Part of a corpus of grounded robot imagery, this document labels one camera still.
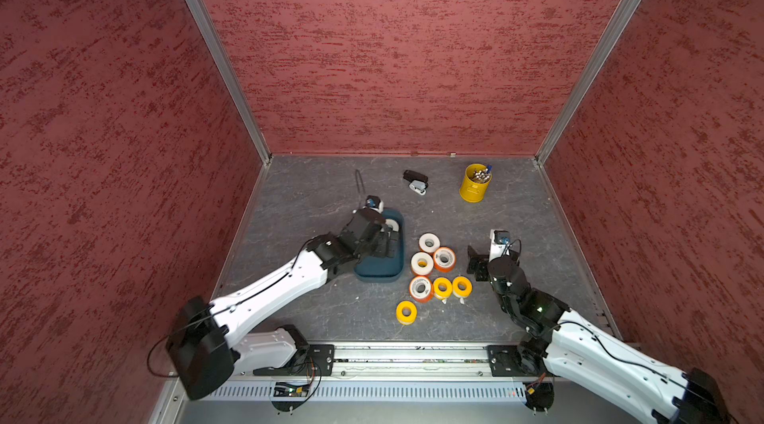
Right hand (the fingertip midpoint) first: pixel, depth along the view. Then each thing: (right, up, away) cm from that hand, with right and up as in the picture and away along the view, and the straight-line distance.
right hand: (482, 253), depth 82 cm
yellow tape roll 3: (-22, -18, -2) cm, 28 cm away
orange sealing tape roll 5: (-25, +6, +16) cm, 30 cm away
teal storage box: (-32, -6, +6) cm, 33 cm away
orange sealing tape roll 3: (-9, -4, +8) cm, 13 cm away
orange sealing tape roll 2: (-17, -5, +6) cm, 18 cm away
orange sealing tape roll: (-13, 0, +13) cm, 19 cm away
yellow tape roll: (-11, -11, +4) cm, 16 cm away
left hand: (-29, +4, -2) cm, 30 cm away
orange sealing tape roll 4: (-17, -11, +2) cm, 20 cm away
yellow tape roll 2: (-5, -11, +3) cm, 12 cm away
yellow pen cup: (+3, +20, +17) cm, 27 cm away
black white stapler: (-15, +20, +27) cm, 37 cm away
